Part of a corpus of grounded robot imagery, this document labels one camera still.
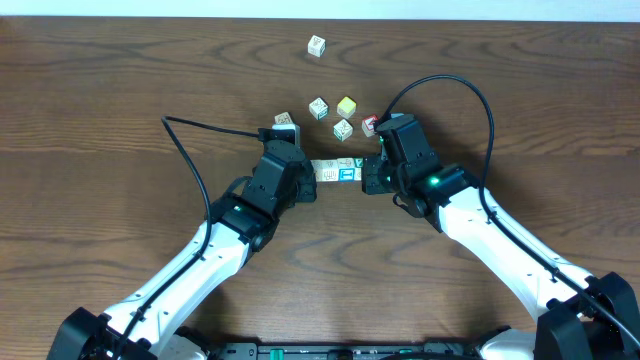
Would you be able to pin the white block at far top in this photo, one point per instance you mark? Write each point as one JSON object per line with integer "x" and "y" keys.
{"x": 316, "y": 46}

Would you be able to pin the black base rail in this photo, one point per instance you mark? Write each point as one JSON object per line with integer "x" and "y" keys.
{"x": 253, "y": 351}

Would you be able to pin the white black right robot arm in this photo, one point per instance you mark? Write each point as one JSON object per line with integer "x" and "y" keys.
{"x": 577, "y": 315}

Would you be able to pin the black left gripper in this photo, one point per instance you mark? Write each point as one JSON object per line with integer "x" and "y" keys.
{"x": 305, "y": 181}

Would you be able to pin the red letter A block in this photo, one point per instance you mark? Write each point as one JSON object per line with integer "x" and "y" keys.
{"x": 368, "y": 125}

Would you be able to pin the white block red side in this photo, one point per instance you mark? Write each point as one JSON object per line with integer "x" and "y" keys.
{"x": 349, "y": 169}

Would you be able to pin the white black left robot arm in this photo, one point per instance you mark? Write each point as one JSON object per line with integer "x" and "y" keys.
{"x": 144, "y": 324}

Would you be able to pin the white block green side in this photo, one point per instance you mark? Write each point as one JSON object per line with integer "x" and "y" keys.
{"x": 342, "y": 130}

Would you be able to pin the cream block with red drawing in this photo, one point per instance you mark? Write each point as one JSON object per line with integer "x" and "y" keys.
{"x": 337, "y": 170}

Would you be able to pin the white block teal side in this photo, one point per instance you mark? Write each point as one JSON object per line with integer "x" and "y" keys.
{"x": 318, "y": 108}

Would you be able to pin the cream block yellow side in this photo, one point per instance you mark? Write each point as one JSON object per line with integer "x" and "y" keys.
{"x": 283, "y": 118}

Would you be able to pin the yellow topped wooden block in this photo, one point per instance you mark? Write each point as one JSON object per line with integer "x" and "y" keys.
{"x": 346, "y": 107}

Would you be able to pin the white block blue side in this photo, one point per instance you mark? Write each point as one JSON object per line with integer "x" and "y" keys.
{"x": 325, "y": 170}

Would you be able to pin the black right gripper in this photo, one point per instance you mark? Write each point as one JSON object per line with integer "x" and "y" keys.
{"x": 370, "y": 183}

